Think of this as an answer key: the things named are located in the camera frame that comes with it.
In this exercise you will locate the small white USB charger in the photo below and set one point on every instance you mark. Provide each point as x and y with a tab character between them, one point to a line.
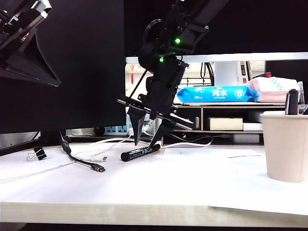
130	132

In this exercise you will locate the pink tissue pack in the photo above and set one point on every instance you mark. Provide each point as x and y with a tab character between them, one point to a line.
272	96

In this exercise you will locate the white blue power socket cube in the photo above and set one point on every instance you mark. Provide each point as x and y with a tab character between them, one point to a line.
113	130

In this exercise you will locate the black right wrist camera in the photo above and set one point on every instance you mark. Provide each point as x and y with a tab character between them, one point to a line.
190	36

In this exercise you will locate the black organizer drawer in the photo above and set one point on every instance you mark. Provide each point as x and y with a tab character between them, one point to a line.
192	114

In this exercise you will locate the black monitor stand foot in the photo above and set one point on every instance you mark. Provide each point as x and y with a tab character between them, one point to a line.
50	138

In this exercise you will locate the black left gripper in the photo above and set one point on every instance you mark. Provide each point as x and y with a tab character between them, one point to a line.
16	21

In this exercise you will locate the flat white power strip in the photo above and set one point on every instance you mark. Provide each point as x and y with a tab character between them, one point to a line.
79	132

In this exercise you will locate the beige paper cup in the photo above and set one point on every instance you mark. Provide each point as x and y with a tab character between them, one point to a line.
287	149

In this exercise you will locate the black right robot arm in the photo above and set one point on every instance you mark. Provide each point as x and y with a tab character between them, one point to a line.
211	9

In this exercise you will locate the black round knob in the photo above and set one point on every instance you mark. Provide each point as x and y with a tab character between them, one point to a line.
99	131

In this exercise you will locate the cream rectangular box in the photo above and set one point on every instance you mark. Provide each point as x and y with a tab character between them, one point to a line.
225	124

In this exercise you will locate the blue wet wipes pack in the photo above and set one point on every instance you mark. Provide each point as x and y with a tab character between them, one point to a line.
207	95

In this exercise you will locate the black marker with white print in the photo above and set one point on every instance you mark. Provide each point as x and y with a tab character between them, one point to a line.
134	155

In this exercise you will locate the red hanging knot ornament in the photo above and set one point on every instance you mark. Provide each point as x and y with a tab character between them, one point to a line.
132	78

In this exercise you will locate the white power adapter brick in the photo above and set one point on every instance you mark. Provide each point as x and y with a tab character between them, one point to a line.
245	139

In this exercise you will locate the black pen with silver clip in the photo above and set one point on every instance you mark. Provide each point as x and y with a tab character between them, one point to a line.
293	103

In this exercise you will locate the black monitor with silver edge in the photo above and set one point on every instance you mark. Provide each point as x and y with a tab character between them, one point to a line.
252	24

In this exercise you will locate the black background monitor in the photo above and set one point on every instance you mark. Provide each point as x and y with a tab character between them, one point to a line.
288	69

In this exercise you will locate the large white paper sheet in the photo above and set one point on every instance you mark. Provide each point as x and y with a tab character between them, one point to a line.
240	192

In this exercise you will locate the clear plastic tube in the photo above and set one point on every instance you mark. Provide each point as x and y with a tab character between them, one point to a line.
300	91

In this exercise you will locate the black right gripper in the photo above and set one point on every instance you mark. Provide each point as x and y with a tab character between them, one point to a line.
163	91

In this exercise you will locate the black flat monitor base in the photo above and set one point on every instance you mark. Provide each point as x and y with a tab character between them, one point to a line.
108	138

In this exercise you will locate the black binder clip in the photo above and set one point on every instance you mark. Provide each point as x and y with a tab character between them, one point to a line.
39	153

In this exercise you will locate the wooden desk organizer shelf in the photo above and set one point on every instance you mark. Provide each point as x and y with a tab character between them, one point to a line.
216	131

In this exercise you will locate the large black computer monitor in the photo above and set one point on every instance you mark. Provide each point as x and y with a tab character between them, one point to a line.
84	72

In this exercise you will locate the white power plug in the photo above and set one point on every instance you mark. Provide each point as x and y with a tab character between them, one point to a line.
146	127

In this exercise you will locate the flat white box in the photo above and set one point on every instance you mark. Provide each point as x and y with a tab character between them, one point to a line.
251	127

